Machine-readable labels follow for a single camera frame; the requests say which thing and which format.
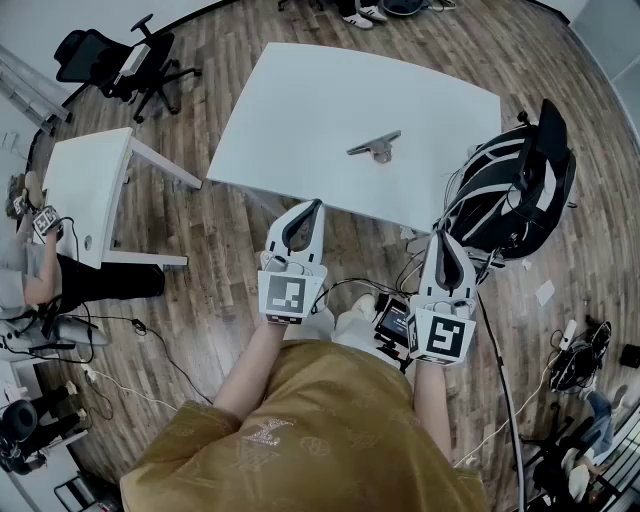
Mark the black metal railing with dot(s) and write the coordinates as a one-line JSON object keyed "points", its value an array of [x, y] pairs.
{"points": [[622, 450]]}

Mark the small white desk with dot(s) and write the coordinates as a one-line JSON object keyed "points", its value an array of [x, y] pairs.
{"points": [[85, 190]]}

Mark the person's mustard shirt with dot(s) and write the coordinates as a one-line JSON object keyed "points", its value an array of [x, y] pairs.
{"points": [[325, 430]]}

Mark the person's white shoe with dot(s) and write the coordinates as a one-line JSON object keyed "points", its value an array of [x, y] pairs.
{"points": [[361, 307]]}

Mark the person's left forearm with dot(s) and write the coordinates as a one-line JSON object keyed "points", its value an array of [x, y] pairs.
{"points": [[250, 365]]}

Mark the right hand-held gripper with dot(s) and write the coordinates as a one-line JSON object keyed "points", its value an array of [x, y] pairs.
{"points": [[442, 337]]}

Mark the person's white trousers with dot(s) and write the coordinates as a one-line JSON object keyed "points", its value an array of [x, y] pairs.
{"points": [[350, 337]]}

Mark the white box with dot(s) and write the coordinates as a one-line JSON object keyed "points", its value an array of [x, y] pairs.
{"points": [[134, 60]]}

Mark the person's right forearm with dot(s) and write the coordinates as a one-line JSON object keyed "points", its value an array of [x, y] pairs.
{"points": [[430, 400]]}

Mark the small black monitor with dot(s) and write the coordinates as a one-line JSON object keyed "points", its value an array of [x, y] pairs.
{"points": [[392, 322]]}

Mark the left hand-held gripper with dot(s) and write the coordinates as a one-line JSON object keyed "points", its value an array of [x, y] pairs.
{"points": [[287, 295]]}

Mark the white paper scrap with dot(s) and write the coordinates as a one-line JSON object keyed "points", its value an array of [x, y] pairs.
{"points": [[545, 292]]}

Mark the black mesh office chair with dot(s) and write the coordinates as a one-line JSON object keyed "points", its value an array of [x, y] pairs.
{"points": [[80, 50]]}

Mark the grey metal frame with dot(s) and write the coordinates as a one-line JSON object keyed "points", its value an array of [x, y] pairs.
{"points": [[30, 90]]}

